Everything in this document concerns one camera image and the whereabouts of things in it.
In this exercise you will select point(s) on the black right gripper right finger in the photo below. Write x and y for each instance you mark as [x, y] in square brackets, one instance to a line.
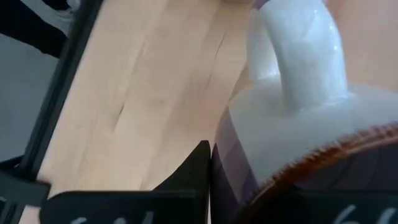
[342, 205]

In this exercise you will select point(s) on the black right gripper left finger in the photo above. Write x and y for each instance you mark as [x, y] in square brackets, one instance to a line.
[174, 205]

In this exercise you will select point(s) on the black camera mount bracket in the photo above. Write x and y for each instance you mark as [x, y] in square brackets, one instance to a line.
[21, 189]

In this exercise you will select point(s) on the purple and white striped mug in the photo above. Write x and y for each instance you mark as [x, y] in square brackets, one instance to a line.
[280, 140]

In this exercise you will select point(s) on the black rig frame post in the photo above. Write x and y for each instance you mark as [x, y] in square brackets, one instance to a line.
[28, 28]

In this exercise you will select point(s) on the black table edge frame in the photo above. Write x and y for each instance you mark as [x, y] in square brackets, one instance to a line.
[59, 87]

